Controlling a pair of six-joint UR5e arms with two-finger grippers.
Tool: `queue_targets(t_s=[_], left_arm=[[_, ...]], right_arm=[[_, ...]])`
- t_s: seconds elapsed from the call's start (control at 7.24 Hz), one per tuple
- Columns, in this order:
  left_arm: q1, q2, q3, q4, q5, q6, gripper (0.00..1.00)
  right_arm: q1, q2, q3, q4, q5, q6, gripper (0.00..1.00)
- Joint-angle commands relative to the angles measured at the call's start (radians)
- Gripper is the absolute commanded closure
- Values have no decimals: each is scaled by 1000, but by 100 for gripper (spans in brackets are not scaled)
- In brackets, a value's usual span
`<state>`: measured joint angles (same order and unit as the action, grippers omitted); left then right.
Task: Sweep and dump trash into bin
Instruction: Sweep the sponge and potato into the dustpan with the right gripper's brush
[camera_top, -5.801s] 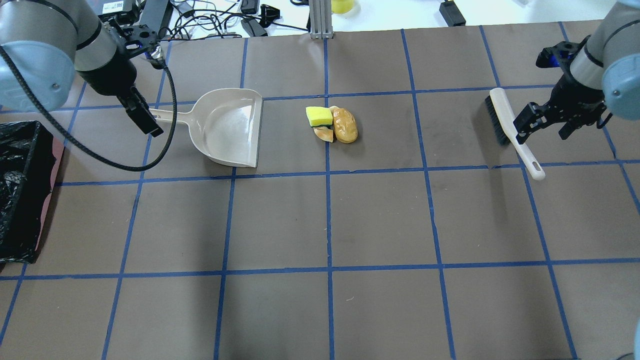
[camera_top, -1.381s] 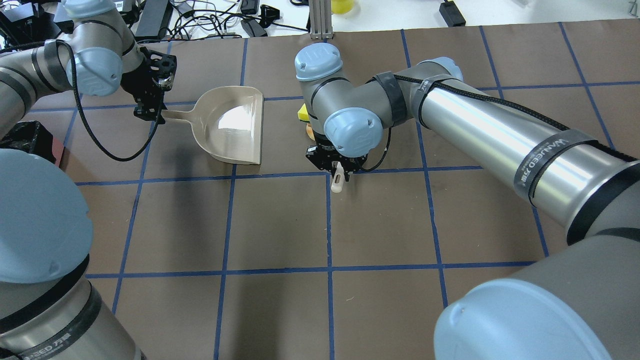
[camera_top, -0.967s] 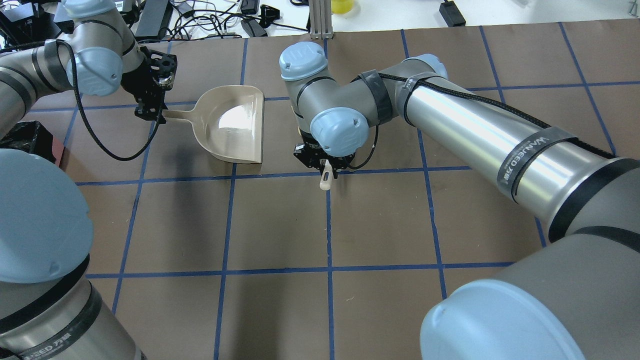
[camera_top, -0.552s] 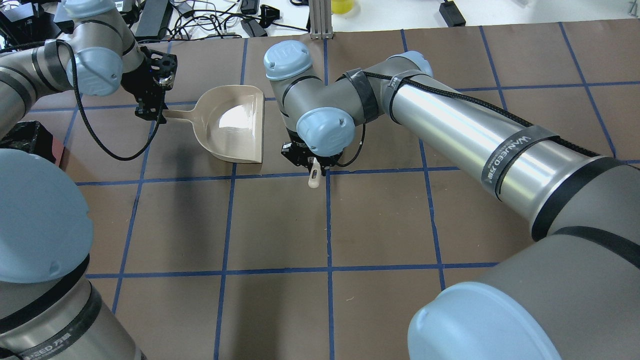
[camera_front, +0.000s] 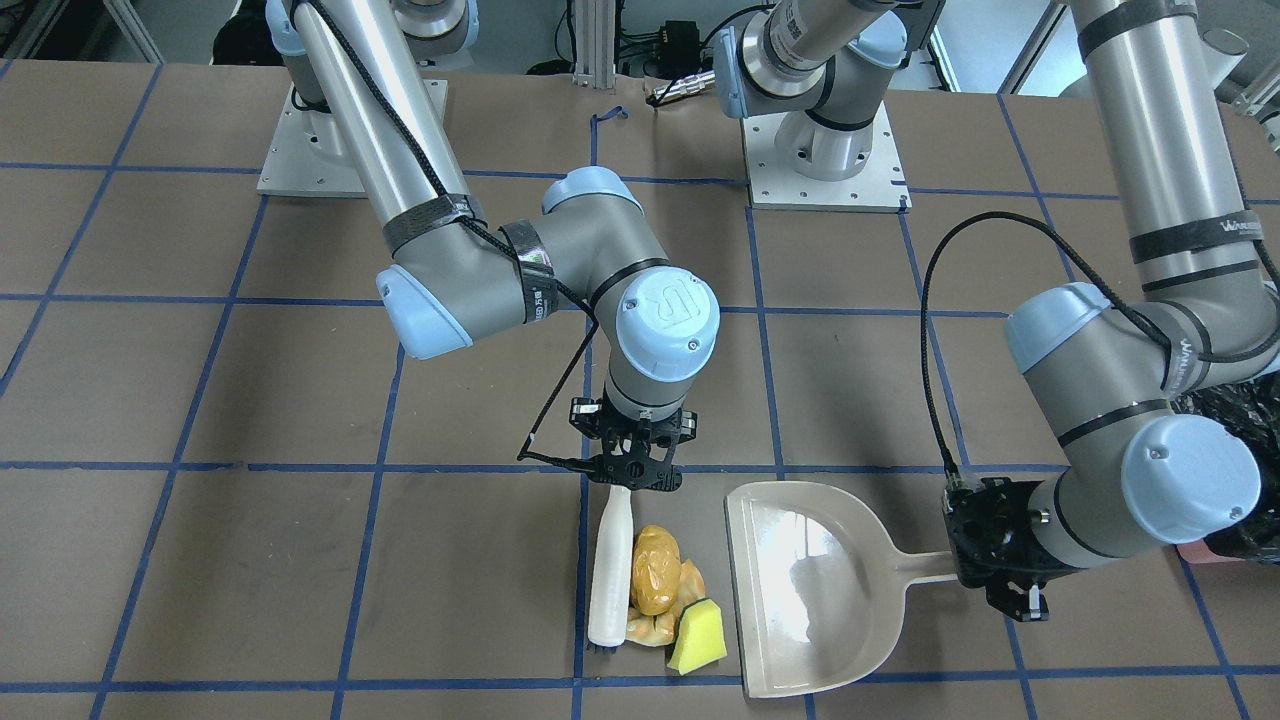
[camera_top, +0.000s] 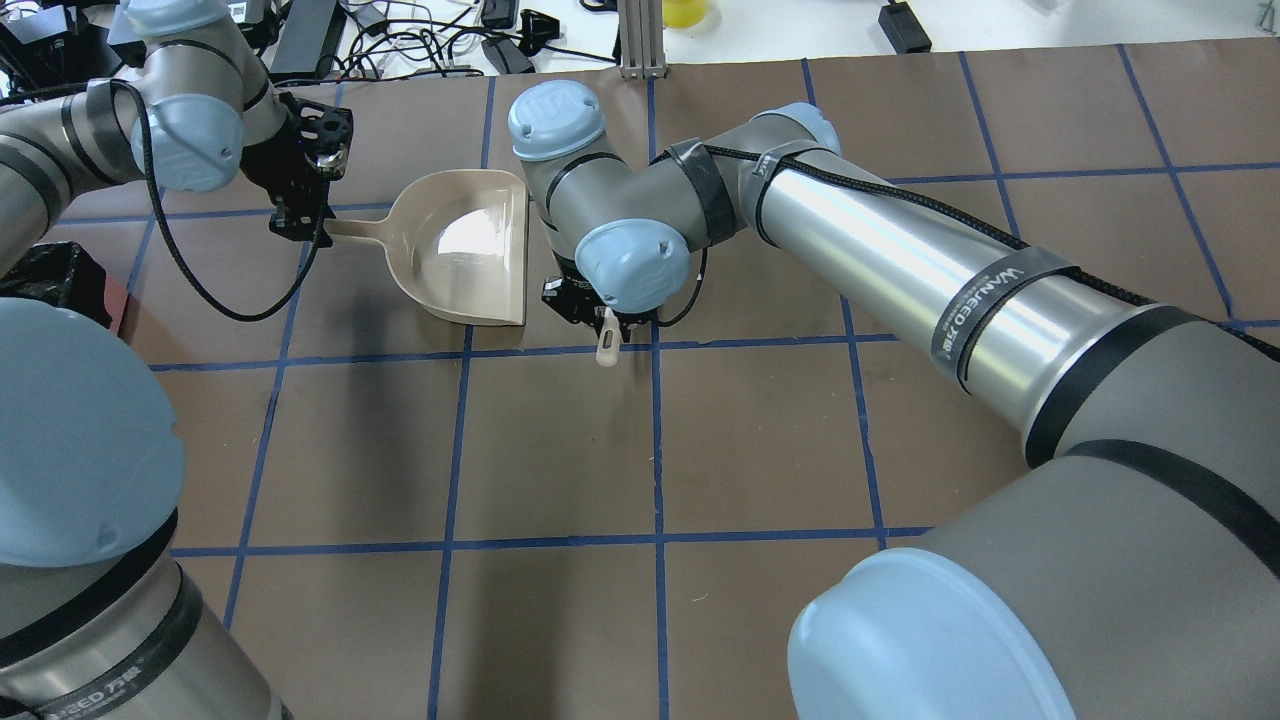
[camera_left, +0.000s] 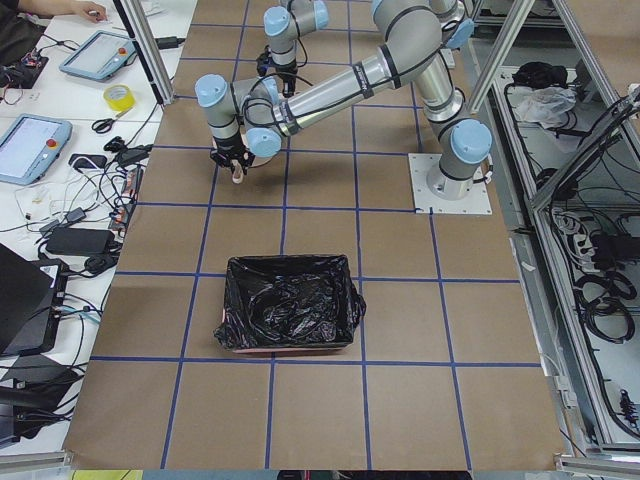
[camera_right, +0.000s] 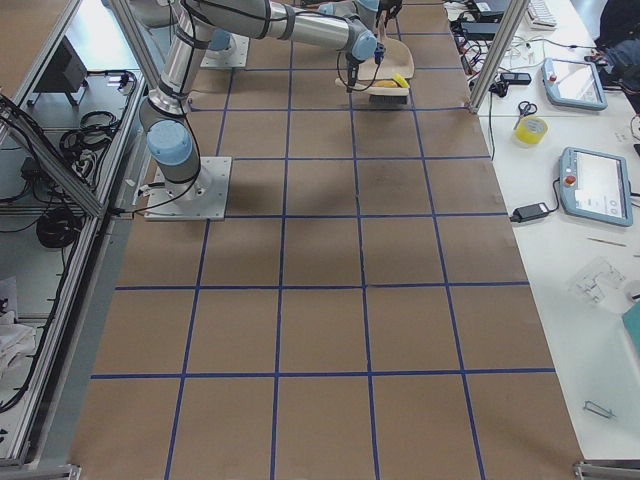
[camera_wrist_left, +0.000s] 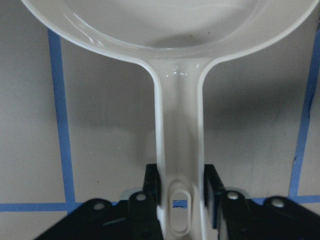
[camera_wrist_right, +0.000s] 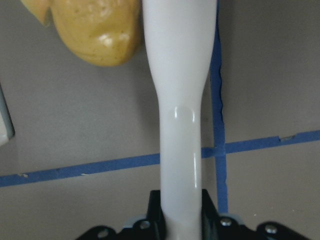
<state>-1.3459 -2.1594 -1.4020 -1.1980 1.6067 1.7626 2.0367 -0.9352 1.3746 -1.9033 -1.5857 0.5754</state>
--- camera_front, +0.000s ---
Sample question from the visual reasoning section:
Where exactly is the bin with black bag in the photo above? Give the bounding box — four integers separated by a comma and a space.
1172, 372, 1279, 566

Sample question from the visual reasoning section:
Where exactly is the beige dustpan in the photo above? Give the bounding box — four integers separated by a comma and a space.
724, 480, 957, 700

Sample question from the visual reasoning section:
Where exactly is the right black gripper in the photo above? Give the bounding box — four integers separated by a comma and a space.
568, 398, 698, 492

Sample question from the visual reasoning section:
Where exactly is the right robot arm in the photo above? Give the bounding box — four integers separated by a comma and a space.
266, 1, 721, 491

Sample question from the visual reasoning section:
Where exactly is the yellow green sponge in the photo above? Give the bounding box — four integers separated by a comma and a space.
666, 598, 728, 675

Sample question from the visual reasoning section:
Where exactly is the brown potato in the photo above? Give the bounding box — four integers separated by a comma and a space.
630, 524, 682, 616

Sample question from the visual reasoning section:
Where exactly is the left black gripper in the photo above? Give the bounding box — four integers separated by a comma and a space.
943, 477, 1051, 623

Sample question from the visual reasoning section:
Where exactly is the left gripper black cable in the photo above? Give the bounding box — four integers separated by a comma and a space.
920, 211, 1176, 491

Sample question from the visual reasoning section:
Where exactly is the aluminium frame post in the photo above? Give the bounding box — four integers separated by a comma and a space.
570, 0, 620, 94

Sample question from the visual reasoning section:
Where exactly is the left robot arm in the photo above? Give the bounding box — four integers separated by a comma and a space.
932, 1, 1277, 623

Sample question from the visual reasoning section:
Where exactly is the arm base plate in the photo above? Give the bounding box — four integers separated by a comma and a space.
257, 86, 367, 199
742, 105, 913, 213

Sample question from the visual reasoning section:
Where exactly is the beige hand brush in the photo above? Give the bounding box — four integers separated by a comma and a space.
588, 486, 634, 652

